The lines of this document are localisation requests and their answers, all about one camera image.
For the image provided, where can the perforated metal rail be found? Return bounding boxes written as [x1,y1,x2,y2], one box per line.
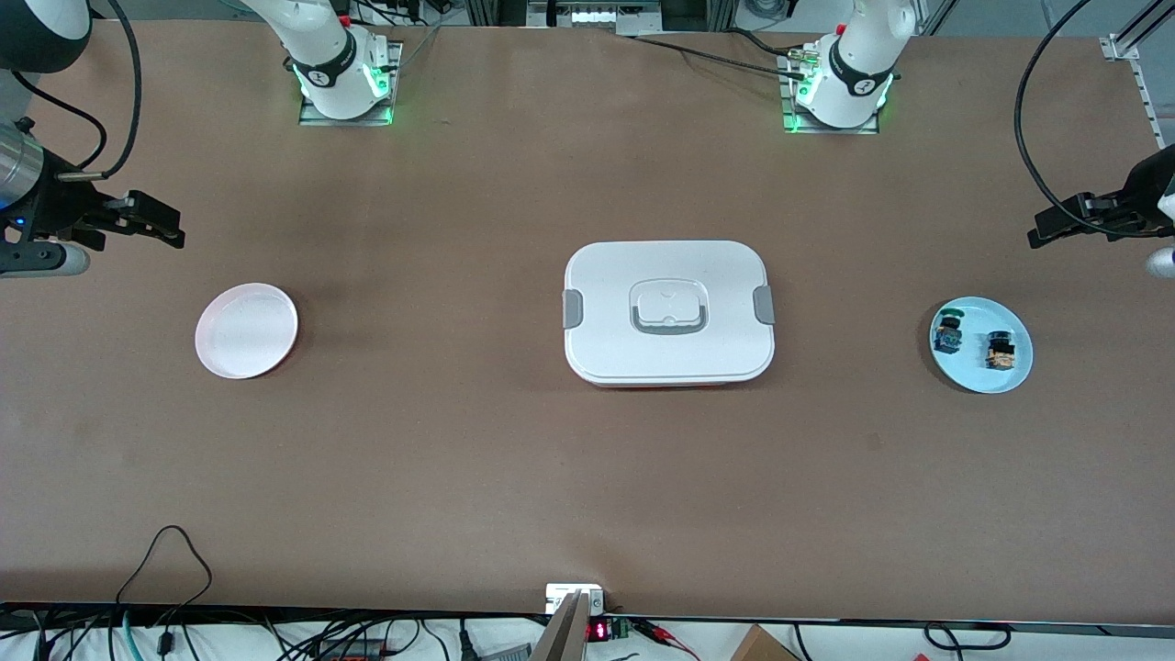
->
[1135,57,1175,152]

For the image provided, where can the black coiled cable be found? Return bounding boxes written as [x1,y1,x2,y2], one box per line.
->
[923,622,1013,652]

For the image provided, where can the aluminium equipment rack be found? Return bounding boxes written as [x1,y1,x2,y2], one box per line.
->
[464,0,740,38]

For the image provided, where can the light blue round plate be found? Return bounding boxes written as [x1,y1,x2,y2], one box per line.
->
[928,296,1035,395]

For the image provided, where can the brown cardboard box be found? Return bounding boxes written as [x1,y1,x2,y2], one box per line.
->
[730,624,801,661]

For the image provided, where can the red wires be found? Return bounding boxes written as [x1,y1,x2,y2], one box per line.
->
[633,620,700,661]

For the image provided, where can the silver camera mount bracket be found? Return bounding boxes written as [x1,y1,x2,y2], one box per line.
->
[545,584,605,614]

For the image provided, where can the aluminium mount bar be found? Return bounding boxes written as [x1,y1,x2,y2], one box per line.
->
[532,592,590,661]

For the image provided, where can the black cable on table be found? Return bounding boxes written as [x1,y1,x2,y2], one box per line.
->
[629,35,813,79]

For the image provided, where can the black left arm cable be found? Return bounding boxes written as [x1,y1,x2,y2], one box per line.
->
[1013,0,1175,238]

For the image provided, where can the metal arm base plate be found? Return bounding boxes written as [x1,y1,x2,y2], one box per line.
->
[778,50,880,136]
[298,41,403,127]

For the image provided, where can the black looped cable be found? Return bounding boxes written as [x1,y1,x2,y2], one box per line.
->
[115,524,214,627]

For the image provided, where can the black blue small component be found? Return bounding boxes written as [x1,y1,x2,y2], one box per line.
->
[932,310,966,357]

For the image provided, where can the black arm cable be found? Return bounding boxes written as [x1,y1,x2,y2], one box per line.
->
[1013,0,1175,238]
[9,0,143,180]

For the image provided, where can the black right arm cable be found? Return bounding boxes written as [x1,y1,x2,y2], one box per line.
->
[9,0,143,180]

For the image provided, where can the aluminium profile bracket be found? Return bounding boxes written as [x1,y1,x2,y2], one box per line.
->
[1100,0,1175,63]

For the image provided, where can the pink round plate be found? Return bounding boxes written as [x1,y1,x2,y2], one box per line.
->
[195,283,300,380]

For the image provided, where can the white power strip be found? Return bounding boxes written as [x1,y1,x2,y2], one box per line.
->
[569,7,662,28]

